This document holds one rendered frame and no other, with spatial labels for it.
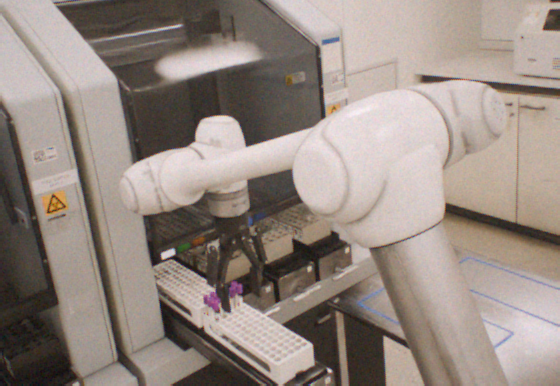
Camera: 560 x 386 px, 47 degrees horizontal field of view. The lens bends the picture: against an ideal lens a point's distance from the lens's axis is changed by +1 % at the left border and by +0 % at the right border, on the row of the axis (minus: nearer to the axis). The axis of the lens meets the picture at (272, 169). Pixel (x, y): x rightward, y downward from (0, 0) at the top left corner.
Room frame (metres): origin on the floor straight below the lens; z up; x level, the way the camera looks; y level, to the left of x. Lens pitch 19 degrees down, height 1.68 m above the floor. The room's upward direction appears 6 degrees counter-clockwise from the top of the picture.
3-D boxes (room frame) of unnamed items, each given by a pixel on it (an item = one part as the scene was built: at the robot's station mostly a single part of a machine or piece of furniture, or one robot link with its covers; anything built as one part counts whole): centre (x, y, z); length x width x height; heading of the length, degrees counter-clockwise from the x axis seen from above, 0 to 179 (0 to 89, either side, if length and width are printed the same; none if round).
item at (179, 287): (1.53, 0.27, 0.83); 0.30 x 0.10 x 0.06; 36
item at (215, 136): (1.30, 0.11, 1.28); 0.13 x 0.11 x 0.16; 131
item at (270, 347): (1.27, 0.08, 0.83); 0.30 x 0.10 x 0.06; 36
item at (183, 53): (1.85, 0.22, 1.28); 0.61 x 0.51 x 0.63; 126
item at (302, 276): (1.89, 0.15, 0.78); 0.73 x 0.14 x 0.09; 36
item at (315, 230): (1.79, -0.11, 0.85); 0.12 x 0.02 x 0.06; 125
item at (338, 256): (1.98, 0.03, 0.78); 0.73 x 0.14 x 0.09; 36
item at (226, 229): (1.30, 0.10, 1.10); 0.08 x 0.07 x 0.09; 126
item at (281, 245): (1.70, 0.02, 0.85); 0.12 x 0.02 x 0.06; 126
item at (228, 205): (1.31, 0.10, 1.17); 0.09 x 0.09 x 0.06
